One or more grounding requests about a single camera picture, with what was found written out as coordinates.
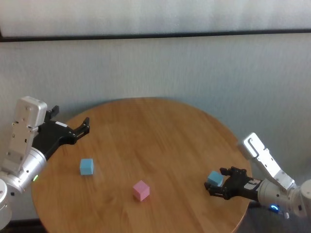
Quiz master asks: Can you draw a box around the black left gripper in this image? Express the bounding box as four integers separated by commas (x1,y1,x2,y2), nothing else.
31,104,91,161

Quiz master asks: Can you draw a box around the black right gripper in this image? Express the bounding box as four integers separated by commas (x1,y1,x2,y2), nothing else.
204,166,263,202

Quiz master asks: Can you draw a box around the light blue cube block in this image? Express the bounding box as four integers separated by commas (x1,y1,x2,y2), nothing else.
207,170,225,188
80,158,95,176

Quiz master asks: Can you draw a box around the pink cube block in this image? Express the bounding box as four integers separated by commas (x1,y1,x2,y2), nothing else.
132,180,151,202

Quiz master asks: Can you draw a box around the black wall rail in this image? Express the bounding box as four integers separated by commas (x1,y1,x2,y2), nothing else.
0,23,311,43

